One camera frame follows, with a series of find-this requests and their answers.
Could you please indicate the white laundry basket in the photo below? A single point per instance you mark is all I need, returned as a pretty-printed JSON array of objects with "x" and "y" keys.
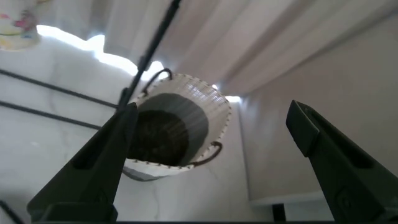
[{"x": 205, "y": 105}]

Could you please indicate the black clothes rack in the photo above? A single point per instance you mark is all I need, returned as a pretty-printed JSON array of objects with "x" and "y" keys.
[{"x": 152, "y": 49}]

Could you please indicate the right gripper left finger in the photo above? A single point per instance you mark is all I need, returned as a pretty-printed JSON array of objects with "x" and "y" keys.
[{"x": 90, "y": 174}]

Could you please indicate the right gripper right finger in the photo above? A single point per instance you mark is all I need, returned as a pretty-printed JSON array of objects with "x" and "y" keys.
[{"x": 351, "y": 177}]

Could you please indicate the cream printed garment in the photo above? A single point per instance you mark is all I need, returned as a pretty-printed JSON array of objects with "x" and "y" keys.
[{"x": 15, "y": 31}]

